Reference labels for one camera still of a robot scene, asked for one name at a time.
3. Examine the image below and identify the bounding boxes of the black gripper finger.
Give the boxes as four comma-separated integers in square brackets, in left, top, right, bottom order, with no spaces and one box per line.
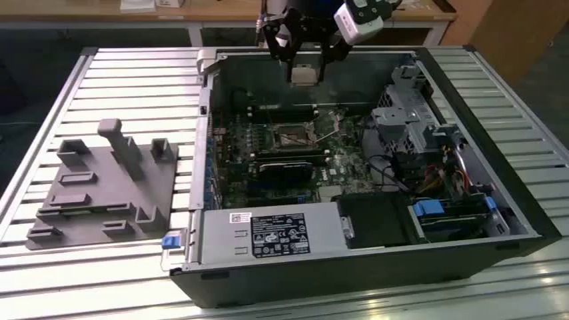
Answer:
[261,8,304,84]
[317,36,354,83]

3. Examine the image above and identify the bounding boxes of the silver CPU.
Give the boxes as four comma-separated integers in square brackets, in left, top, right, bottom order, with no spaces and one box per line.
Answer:
[290,63,322,87]

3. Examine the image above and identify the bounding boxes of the CPU socket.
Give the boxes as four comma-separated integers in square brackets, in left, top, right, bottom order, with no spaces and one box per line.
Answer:
[269,123,320,150]

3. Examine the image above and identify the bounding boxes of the black RAM stick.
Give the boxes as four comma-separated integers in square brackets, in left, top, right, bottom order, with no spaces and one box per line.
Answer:
[256,148,324,157]
[252,101,313,115]
[254,153,325,164]

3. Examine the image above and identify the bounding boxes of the metal drive cage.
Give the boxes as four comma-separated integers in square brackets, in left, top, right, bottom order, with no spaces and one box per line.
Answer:
[370,65,464,156]

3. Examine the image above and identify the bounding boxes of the green motherboard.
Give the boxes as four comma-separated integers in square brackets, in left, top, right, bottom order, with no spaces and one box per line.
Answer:
[208,106,378,209]

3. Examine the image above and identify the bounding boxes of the black graphics card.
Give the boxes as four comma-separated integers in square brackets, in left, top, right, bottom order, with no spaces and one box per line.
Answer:
[254,159,314,184]

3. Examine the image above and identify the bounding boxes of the wooden cabinet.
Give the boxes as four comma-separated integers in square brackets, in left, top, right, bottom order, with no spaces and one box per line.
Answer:
[440,0,569,86]

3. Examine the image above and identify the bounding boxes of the silver chipset heatsink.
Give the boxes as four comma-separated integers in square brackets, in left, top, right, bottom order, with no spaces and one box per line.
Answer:
[320,185,346,203]

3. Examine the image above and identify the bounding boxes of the wooden desk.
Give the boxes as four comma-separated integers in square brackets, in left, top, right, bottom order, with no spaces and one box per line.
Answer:
[0,0,458,47]

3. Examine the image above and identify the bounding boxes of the hard disk in blue carrier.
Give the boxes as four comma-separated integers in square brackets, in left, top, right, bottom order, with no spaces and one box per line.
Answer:
[408,198,494,241]

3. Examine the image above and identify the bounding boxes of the black drive box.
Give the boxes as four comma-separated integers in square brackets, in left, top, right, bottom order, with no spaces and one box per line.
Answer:
[336,193,421,250]

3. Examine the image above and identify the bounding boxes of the grey parts rack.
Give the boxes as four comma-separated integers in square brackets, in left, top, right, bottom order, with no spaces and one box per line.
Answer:
[25,118,181,251]

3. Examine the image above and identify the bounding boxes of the grey power supply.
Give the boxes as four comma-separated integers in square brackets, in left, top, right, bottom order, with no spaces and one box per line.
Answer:
[194,202,352,264]

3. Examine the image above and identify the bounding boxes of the black PC case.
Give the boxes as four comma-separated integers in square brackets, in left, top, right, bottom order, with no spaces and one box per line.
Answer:
[168,45,562,309]

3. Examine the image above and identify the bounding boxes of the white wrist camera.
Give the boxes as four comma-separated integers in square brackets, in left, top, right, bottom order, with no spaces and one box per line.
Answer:
[333,0,386,45]

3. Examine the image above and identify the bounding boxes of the grey case handle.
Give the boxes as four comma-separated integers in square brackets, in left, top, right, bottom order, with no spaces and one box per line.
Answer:
[194,48,224,76]

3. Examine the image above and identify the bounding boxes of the coloured power wires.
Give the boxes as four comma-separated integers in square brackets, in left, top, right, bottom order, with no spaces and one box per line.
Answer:
[420,165,472,196]

